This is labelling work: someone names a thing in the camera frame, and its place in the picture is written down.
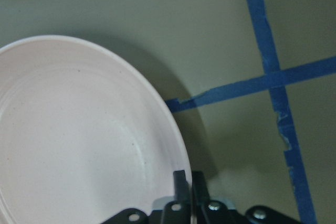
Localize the pink plate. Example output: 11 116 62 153
1 36 192 223

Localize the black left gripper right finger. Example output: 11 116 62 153
192 171 210 205

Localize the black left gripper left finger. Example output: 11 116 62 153
173 170 190 204

